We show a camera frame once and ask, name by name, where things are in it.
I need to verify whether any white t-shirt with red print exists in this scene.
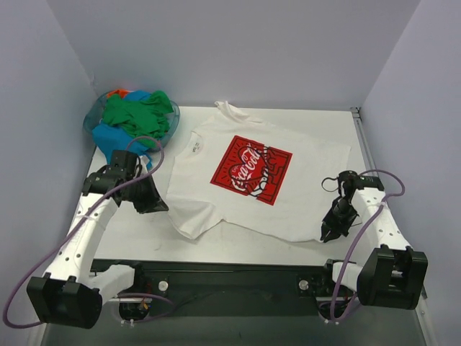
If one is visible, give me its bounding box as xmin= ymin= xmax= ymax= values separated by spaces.
xmin=166 ymin=102 xmax=351 ymax=242

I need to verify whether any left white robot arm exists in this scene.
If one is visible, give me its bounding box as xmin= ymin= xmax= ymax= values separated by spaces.
xmin=26 ymin=150 xmax=169 ymax=329

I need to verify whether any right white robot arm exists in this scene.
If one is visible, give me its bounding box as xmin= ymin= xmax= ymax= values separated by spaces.
xmin=319 ymin=169 xmax=428 ymax=320

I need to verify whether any blue t-shirt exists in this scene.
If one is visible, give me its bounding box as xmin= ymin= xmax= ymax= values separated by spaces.
xmin=91 ymin=91 xmax=150 ymax=164

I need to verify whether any green t-shirt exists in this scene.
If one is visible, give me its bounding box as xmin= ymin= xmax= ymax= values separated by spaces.
xmin=102 ymin=91 xmax=174 ymax=140

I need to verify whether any translucent teal plastic basket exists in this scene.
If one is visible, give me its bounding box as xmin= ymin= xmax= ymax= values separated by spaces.
xmin=83 ymin=93 xmax=180 ymax=146

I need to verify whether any orange t-shirt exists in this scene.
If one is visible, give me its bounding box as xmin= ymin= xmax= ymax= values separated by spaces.
xmin=107 ymin=89 xmax=130 ymax=99

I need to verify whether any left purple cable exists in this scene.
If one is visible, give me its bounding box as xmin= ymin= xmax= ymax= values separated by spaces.
xmin=0 ymin=136 xmax=176 ymax=328

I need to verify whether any purple cable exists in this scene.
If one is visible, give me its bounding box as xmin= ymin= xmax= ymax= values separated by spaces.
xmin=0 ymin=136 xmax=176 ymax=328
xmin=328 ymin=169 xmax=406 ymax=322

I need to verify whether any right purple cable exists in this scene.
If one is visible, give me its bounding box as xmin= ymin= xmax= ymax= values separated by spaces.
xmin=328 ymin=169 xmax=406 ymax=322

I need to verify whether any aluminium table edge rail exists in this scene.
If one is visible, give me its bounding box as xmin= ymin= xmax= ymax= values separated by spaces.
xmin=350 ymin=107 xmax=376 ymax=169

